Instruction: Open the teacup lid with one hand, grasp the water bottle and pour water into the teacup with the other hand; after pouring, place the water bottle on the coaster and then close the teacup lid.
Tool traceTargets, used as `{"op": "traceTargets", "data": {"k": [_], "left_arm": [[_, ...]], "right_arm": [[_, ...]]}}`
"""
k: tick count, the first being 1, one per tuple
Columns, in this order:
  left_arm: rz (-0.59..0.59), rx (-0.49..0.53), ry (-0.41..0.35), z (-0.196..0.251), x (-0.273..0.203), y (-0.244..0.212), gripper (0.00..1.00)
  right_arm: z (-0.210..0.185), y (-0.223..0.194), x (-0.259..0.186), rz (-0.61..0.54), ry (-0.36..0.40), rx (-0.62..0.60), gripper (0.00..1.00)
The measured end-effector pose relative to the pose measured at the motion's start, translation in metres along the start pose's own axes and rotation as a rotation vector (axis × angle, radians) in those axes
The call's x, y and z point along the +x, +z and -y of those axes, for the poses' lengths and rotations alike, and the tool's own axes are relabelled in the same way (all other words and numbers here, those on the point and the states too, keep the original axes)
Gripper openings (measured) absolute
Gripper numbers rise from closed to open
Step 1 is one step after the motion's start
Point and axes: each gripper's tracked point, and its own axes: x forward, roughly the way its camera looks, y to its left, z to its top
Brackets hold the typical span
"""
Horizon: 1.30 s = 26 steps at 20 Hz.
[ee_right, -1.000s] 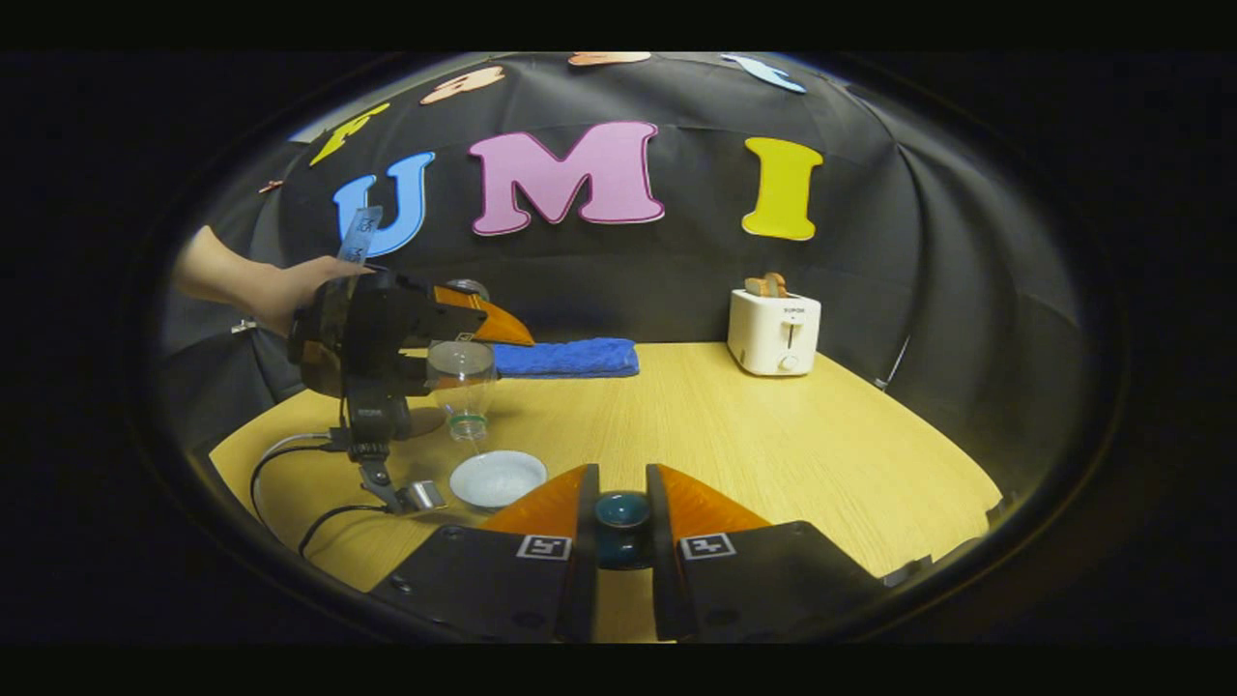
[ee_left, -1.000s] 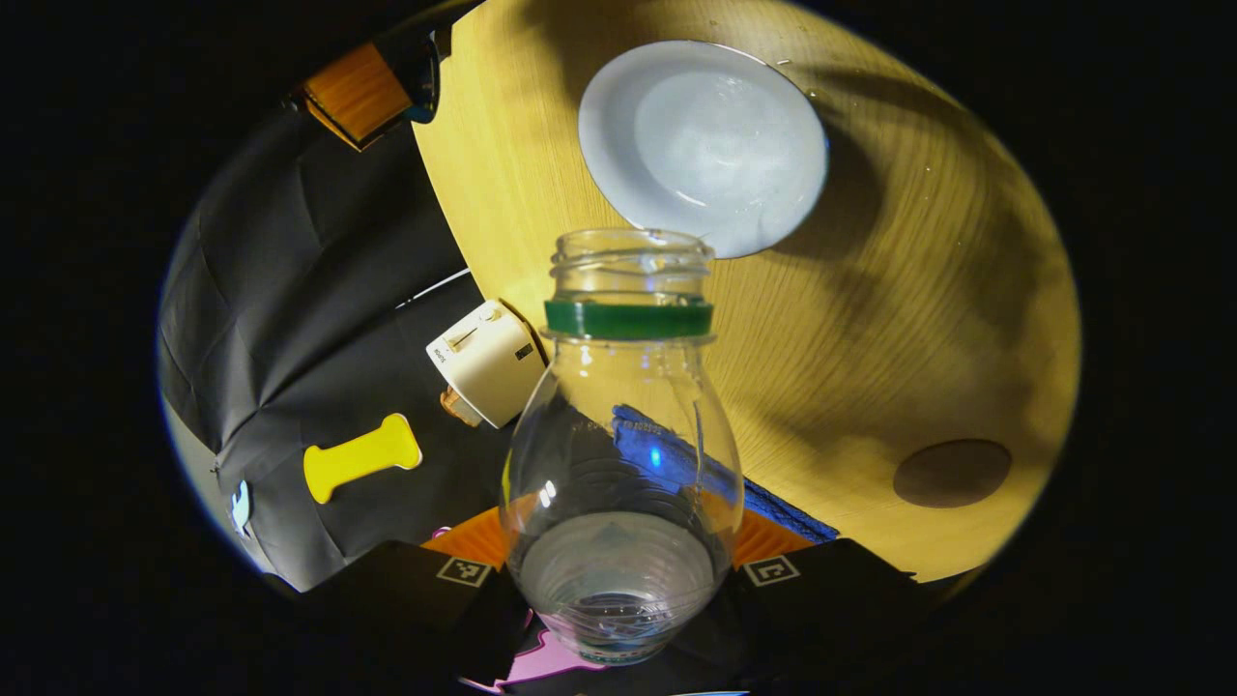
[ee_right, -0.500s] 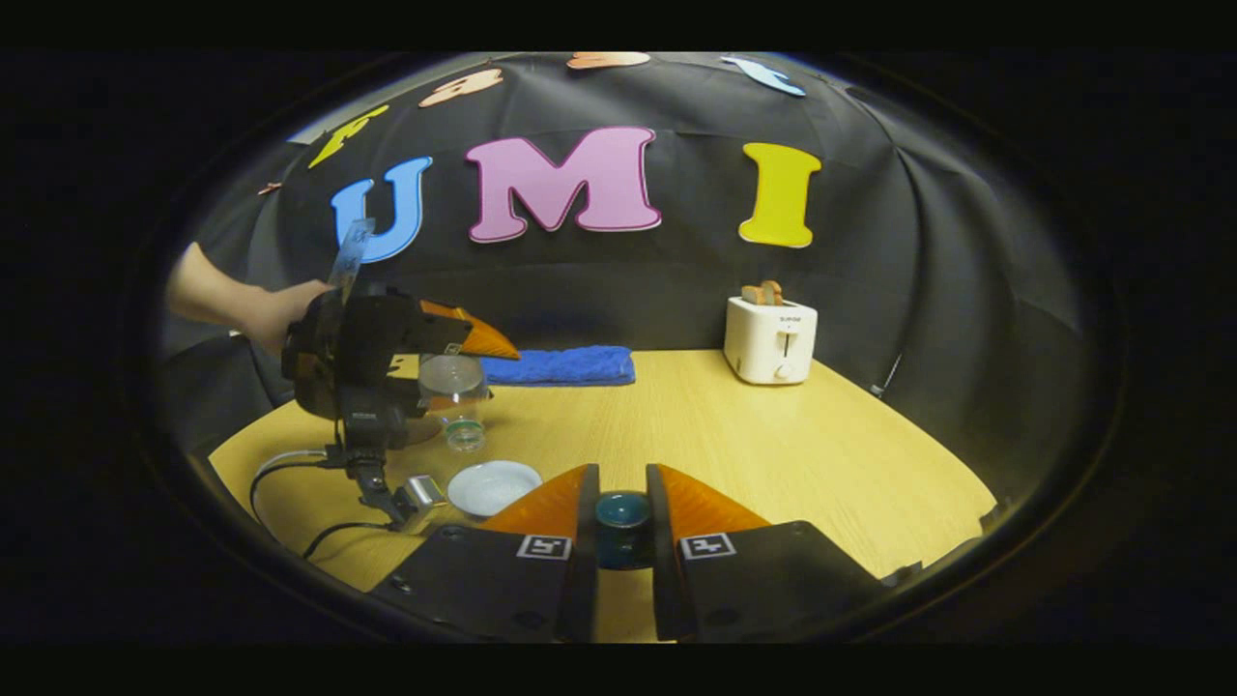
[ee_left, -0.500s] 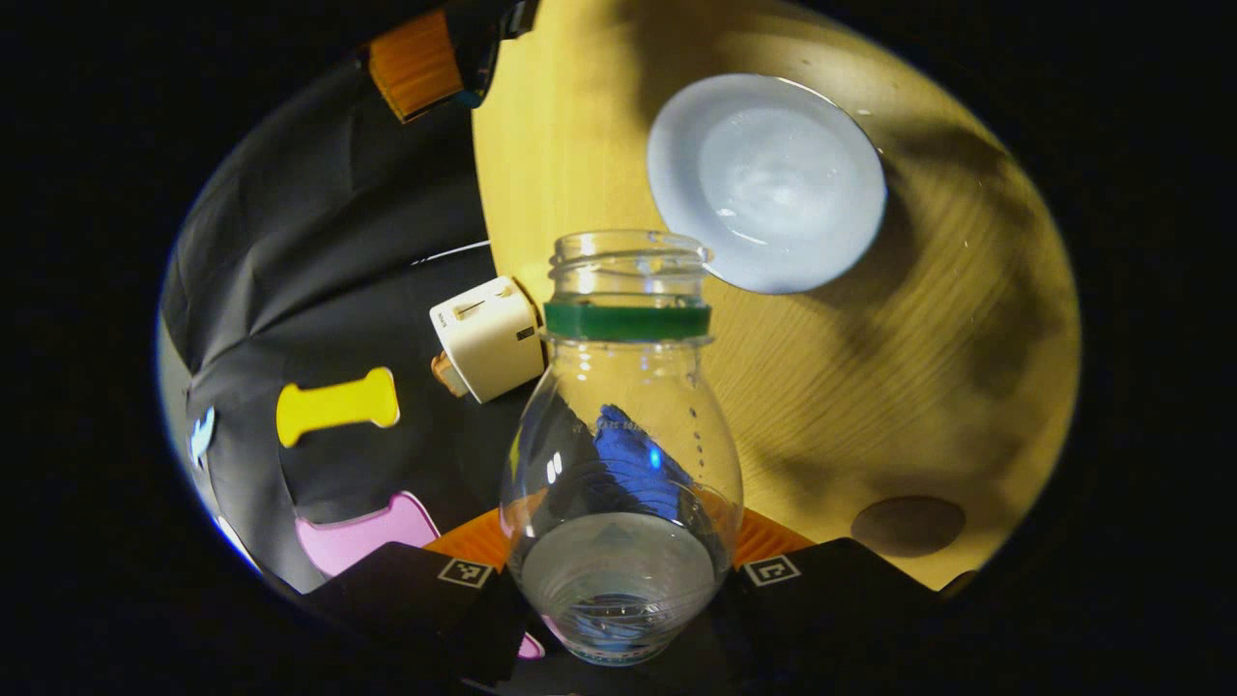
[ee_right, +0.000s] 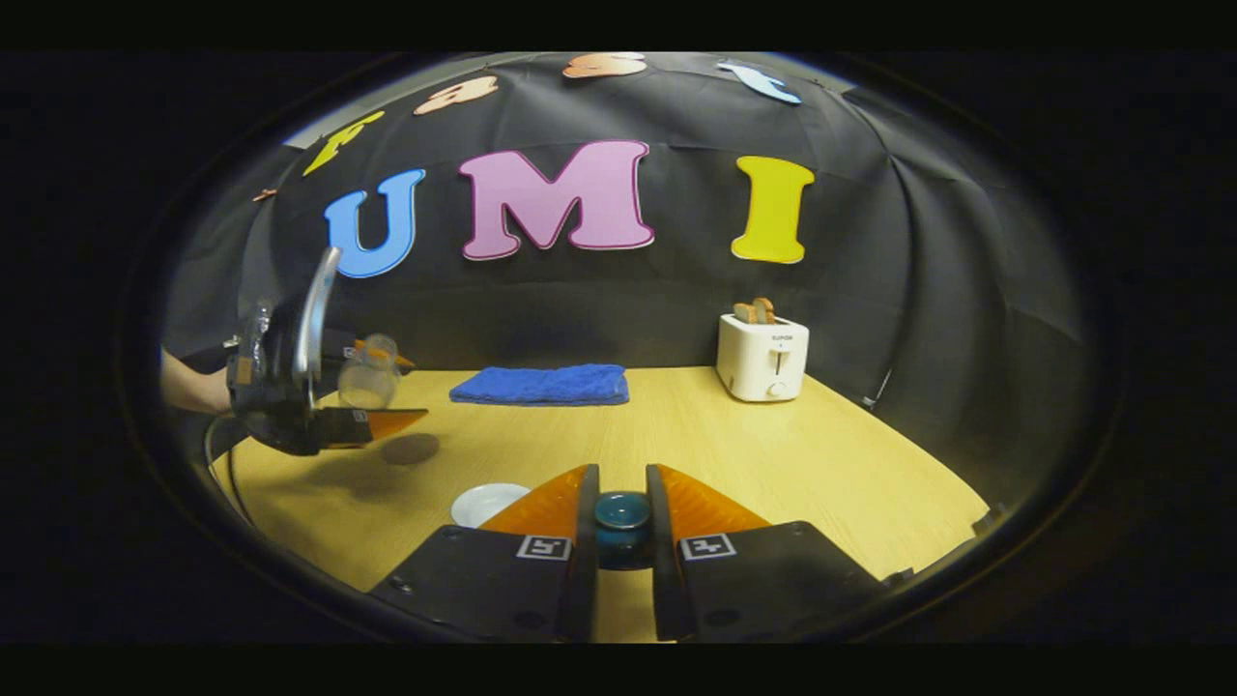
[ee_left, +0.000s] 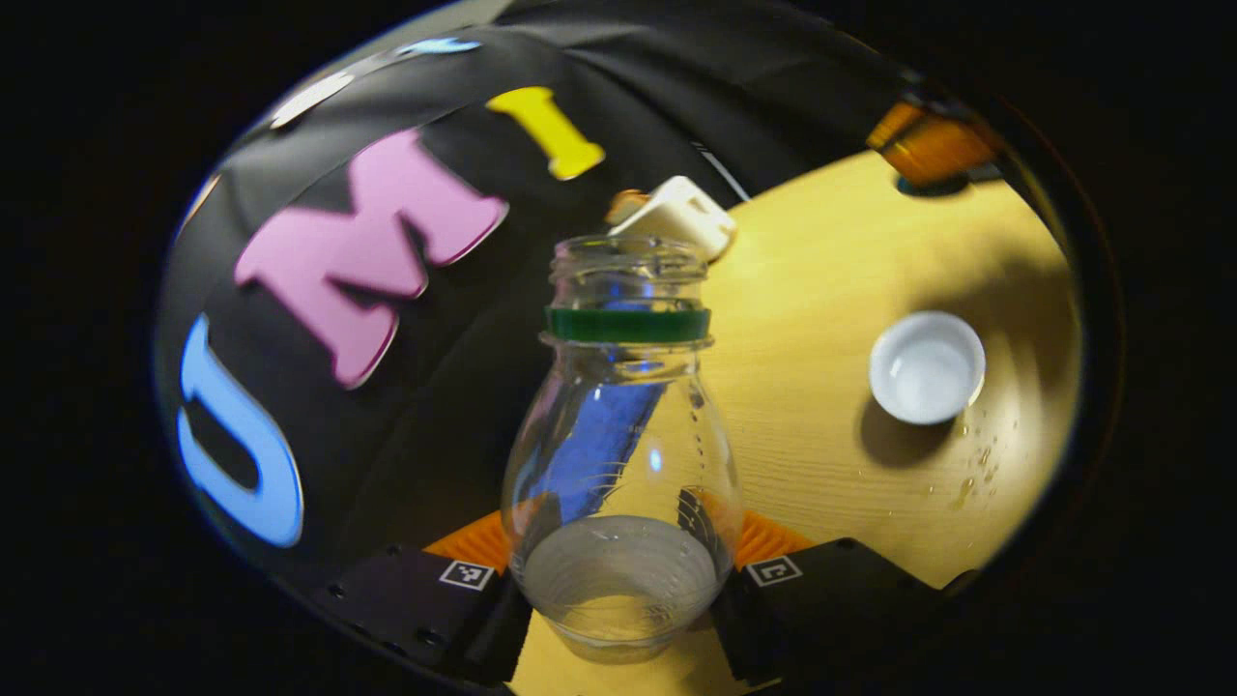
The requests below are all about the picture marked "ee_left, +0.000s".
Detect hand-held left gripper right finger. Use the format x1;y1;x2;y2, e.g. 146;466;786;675
710;510;982;689

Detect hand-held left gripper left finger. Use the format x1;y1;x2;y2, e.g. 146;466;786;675
309;510;533;689

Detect teal teacup lid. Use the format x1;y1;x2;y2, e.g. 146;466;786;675
894;164;1002;199

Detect white teacup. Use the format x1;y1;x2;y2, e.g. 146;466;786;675
868;310;988;426

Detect clear plastic water bottle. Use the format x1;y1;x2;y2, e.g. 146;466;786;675
501;235;744;666

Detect black backdrop cloth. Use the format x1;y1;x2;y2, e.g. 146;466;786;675
155;0;929;593

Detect white toaster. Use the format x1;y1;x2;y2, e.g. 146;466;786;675
609;176;738;264

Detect toaster power cable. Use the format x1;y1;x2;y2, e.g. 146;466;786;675
691;140;751;203

